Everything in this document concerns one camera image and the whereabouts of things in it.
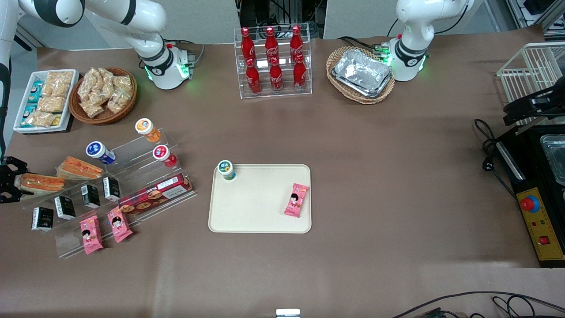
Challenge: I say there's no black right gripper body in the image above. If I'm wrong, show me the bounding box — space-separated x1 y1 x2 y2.
0 164 11 198

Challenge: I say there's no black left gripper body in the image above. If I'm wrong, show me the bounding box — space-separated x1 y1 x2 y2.
527 86 565 122

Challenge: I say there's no triangle sandwich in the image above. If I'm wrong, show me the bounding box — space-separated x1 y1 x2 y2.
56 156 103 181
18 173 65 197

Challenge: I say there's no aluminium foil tray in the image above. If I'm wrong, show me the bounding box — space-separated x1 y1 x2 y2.
333 49 392 94
331 71 393 99

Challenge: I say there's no beige serving tray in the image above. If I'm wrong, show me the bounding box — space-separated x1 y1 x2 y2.
208 164 313 234

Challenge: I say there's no small black drink carton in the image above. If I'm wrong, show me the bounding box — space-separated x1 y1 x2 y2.
81 185 101 209
54 196 77 220
31 207 54 232
102 177 122 202

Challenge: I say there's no black sealing machine yellow panel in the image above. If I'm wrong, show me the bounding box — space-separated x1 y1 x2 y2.
493 125 565 268

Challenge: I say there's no clear rice cracker pack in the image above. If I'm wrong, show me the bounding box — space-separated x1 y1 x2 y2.
26 110 60 129
45 71 74 97
37 95 67 114

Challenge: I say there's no steel food container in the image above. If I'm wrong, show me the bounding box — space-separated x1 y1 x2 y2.
539 134 565 186

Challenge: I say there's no blue cap drink bottle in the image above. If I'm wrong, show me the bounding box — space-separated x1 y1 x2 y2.
86 141 117 165

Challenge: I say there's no pink snack packet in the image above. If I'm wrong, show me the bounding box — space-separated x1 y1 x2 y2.
106 207 133 243
79 215 104 255
283 183 310 219

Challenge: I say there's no white rectangular dish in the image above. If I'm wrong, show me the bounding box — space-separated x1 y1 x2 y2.
13 69 80 134

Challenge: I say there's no red emergency stop button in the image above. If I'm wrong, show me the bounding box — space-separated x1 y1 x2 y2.
520 195 540 213

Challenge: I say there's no clear bag of puffed snacks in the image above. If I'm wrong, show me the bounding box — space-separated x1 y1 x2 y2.
107 91 131 115
80 99 105 118
78 68 100 102
98 68 116 100
113 75 133 96

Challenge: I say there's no dark brown wicker basket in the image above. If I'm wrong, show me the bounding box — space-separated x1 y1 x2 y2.
68 67 138 125

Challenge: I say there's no clear acrylic stepped stand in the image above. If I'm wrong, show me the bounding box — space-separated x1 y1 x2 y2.
21 128 197 259

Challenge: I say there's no orange cap drink bottle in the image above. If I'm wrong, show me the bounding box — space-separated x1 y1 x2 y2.
135 118 162 143

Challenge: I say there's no red cookie box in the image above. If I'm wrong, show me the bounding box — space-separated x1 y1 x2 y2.
118 173 194 216

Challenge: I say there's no red cap drink bottle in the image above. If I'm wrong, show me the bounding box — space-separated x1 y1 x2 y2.
153 145 177 168

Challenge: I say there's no light tan wicker basket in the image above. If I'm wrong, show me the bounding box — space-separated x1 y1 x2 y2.
326 46 396 105

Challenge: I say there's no green cap drink bottle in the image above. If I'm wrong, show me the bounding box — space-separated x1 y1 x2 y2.
217 160 237 181

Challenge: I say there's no red cola bottle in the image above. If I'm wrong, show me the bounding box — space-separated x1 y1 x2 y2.
241 27 256 63
264 26 279 62
290 25 304 61
269 57 284 93
293 54 308 91
245 58 262 95

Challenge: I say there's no clear acrylic bottle rack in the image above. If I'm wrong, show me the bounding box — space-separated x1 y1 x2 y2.
234 27 313 99

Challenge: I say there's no white wire rack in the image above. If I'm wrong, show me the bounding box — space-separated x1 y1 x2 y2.
496 42 565 129

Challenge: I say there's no black power cable with plug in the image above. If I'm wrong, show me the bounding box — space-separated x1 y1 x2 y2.
473 118 518 200

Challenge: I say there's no silver machine handle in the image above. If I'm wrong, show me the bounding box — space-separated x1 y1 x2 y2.
496 141 526 181

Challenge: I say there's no aluminium frame shelf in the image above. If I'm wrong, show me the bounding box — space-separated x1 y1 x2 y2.
507 0 565 32

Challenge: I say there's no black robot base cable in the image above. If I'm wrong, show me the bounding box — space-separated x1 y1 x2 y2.
337 35 390 52

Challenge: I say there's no long black cable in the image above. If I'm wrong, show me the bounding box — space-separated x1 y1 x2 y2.
392 291 565 318

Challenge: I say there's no looped black cable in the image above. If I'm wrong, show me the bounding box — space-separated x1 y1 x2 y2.
492 295 537 318

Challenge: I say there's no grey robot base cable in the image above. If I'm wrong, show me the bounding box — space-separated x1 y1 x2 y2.
169 41 206 68

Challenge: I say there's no black cable bundle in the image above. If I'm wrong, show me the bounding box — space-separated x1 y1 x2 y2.
237 0 328 41

